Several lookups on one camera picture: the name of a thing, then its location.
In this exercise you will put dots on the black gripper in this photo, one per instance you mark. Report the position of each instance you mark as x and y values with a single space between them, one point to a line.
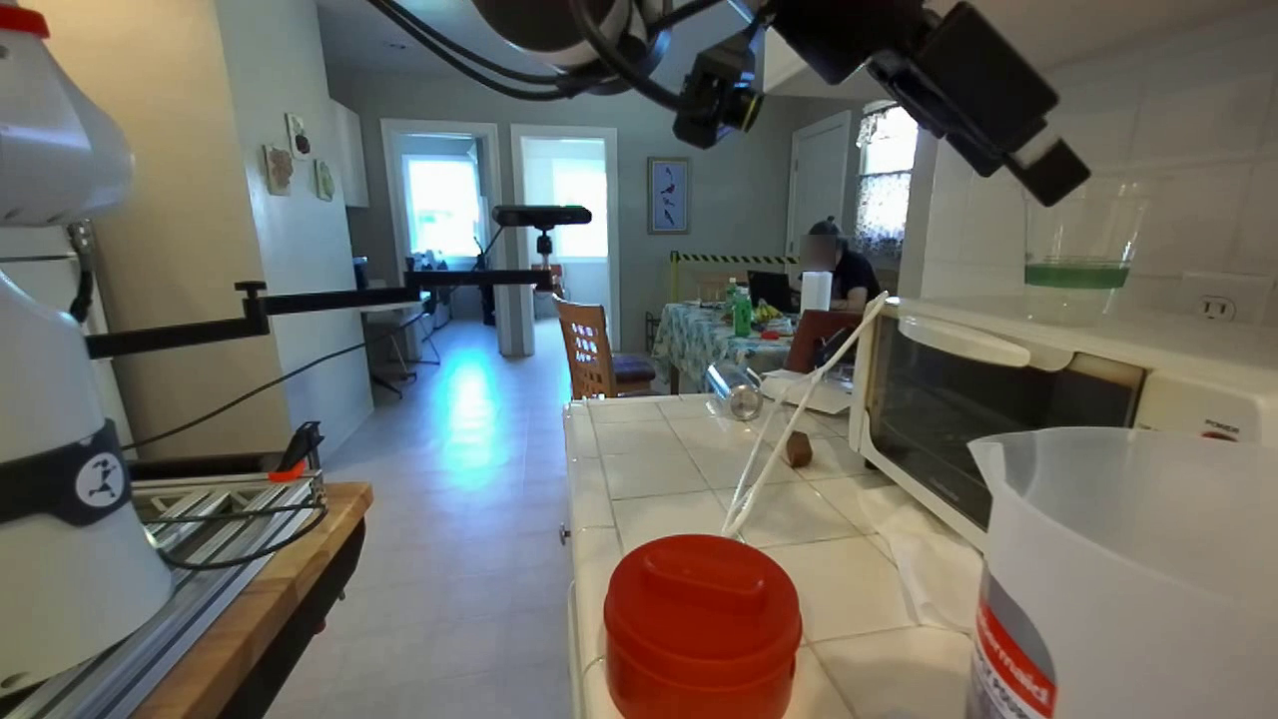
931 64

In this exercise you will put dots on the clear cup with green band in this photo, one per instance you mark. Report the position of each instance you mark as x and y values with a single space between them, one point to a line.
1081 244

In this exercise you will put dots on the red jug lid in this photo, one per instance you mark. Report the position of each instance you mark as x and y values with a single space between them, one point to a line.
704 633

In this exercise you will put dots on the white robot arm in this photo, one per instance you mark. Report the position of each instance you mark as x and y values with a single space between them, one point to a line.
63 401

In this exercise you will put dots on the clear plastic jug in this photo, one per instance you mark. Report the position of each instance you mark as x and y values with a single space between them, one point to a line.
1132 602

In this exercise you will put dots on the seated person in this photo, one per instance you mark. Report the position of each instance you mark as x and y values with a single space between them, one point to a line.
839 273

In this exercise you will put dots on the white toaster oven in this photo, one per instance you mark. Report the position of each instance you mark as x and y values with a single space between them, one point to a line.
973 413

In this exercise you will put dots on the white torn paper sheet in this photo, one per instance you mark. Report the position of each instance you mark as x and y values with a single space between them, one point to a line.
803 388

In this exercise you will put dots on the green bottle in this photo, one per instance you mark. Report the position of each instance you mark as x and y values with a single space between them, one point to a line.
740 312

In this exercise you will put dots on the small brown cork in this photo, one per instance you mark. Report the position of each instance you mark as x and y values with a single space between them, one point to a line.
800 449

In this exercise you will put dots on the clear glass jar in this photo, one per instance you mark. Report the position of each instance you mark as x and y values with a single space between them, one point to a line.
738 388

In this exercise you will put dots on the table with patterned cloth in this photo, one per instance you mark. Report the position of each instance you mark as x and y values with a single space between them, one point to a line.
691 343

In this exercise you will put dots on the wooden chair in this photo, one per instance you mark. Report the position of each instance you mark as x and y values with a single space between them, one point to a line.
589 348

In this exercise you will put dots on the wooden workbench top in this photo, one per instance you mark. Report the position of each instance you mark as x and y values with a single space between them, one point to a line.
252 613

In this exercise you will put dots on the white wall outlet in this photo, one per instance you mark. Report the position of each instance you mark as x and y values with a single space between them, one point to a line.
1216 311

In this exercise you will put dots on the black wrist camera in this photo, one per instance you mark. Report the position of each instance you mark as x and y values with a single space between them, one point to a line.
720 95

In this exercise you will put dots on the framed wall picture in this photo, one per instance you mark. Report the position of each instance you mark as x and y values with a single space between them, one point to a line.
668 196

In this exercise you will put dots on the black camera on stand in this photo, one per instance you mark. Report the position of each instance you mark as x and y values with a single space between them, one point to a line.
539 212

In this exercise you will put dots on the tan wall ornament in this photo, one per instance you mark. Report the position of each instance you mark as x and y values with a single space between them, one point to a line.
278 170

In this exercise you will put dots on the grey metal base plate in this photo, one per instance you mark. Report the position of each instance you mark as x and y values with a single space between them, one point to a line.
172 602

